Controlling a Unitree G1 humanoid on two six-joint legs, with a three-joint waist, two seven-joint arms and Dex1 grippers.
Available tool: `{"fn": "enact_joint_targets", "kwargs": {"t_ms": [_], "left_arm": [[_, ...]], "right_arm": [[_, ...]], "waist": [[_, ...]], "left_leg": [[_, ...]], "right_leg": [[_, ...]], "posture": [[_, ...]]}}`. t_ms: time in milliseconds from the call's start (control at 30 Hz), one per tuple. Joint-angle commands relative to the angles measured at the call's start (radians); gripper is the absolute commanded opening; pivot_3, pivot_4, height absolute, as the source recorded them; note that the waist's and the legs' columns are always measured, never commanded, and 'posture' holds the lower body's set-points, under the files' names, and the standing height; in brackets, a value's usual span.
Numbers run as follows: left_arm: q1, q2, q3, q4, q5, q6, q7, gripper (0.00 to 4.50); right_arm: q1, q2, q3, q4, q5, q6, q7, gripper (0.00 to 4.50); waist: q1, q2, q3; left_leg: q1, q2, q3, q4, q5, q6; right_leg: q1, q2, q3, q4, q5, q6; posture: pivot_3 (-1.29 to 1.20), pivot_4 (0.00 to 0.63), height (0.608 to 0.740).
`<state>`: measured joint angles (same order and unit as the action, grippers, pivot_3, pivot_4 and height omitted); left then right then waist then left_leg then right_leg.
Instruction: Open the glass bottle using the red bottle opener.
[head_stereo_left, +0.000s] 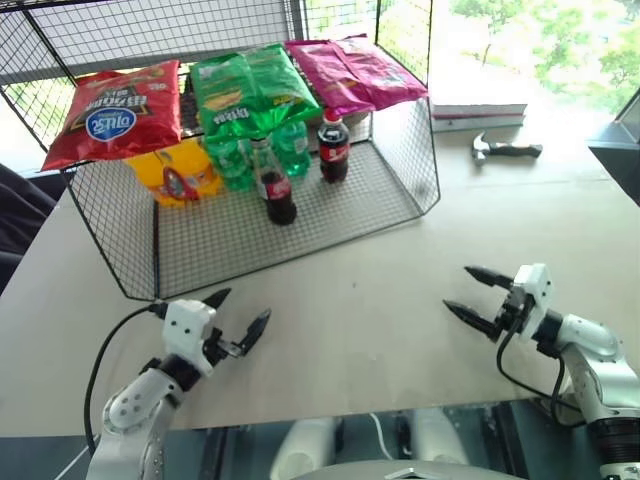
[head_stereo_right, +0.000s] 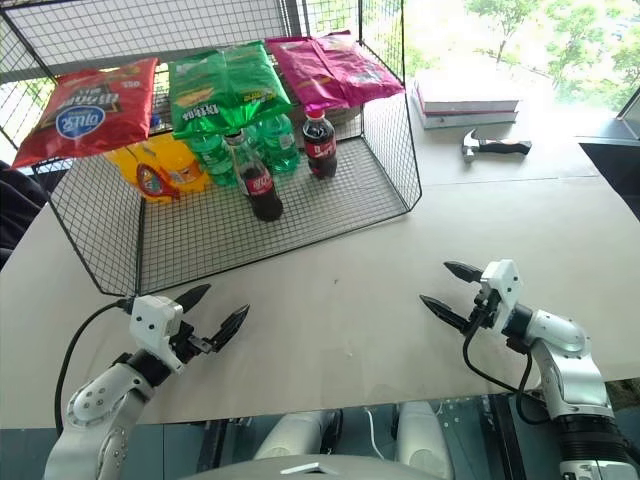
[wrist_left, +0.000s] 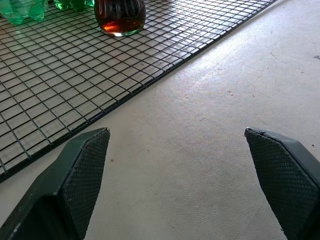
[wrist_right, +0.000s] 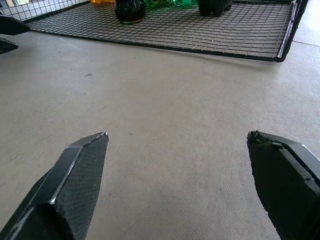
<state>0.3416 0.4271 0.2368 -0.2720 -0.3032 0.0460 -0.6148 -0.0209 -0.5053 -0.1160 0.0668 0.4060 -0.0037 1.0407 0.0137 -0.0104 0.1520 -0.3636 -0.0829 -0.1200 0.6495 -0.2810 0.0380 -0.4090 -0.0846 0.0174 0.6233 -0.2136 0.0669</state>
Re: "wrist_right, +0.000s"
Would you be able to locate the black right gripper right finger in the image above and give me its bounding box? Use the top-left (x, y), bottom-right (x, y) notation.
top-left (247, 130), bottom-right (320, 240)

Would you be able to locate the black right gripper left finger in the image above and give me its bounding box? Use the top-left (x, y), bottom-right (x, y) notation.
top-left (0, 131), bottom-right (109, 240)

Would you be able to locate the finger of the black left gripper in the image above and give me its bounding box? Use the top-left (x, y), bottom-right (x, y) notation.
top-left (0, 37), bottom-right (20, 55)
top-left (0, 15), bottom-right (32, 36)

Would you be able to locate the dark ribbed glass bottle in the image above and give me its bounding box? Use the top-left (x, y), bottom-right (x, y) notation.
top-left (114, 0), bottom-right (147, 25)

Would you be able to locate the green plastic bottle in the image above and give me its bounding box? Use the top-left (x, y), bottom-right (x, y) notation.
top-left (144, 0), bottom-right (200, 8)

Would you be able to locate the dark footed plastic bottle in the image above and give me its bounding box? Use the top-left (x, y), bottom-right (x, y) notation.
top-left (197, 0), bottom-right (234, 18)

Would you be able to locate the black wire mesh rack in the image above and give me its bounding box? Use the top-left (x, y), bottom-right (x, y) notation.
top-left (0, 0), bottom-right (309, 63)

